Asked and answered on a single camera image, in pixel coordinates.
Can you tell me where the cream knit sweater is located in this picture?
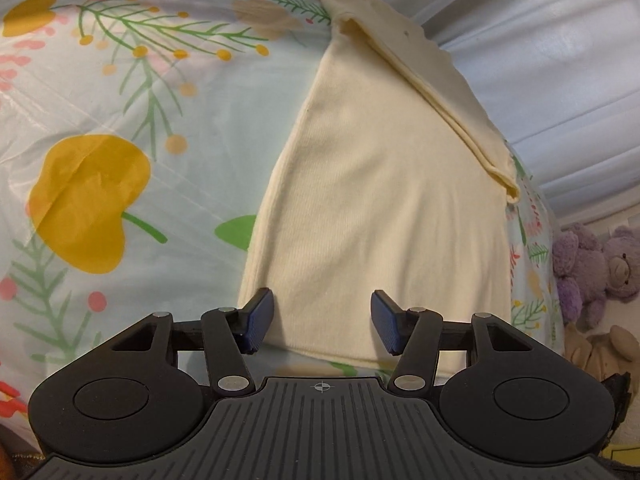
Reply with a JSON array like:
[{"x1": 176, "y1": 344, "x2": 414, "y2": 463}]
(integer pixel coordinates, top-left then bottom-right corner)
[{"x1": 240, "y1": 0, "x2": 520, "y2": 366}]

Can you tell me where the purple teddy bear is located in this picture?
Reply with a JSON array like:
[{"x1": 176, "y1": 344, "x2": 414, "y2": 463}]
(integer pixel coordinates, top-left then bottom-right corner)
[{"x1": 552, "y1": 223, "x2": 639, "y2": 330}]

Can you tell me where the beige plush toy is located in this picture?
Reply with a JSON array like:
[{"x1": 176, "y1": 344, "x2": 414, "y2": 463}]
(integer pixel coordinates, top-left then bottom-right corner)
[{"x1": 564, "y1": 323, "x2": 640, "y2": 398}]

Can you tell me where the floral bed sheet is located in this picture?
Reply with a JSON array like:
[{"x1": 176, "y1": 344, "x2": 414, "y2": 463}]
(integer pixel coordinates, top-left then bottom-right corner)
[{"x1": 1, "y1": 0, "x2": 564, "y2": 446}]

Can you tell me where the white sheer curtain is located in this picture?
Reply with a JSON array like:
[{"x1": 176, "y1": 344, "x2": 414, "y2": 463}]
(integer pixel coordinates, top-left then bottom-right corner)
[{"x1": 393, "y1": 0, "x2": 639, "y2": 223}]

